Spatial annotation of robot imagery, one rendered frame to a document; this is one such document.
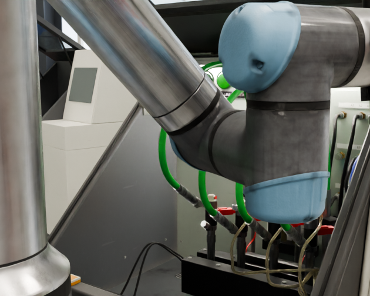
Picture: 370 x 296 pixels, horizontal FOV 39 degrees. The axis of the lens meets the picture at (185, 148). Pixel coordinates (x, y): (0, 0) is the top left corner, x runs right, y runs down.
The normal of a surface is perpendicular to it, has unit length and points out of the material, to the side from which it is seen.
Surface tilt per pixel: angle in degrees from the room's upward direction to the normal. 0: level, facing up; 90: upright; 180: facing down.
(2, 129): 90
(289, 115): 90
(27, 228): 90
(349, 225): 43
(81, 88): 76
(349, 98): 90
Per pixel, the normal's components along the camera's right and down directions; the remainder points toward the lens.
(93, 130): 0.62, 0.12
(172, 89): 0.14, 0.43
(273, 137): -0.39, 0.13
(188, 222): -0.59, 0.13
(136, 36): 0.40, 0.20
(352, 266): 0.81, 0.09
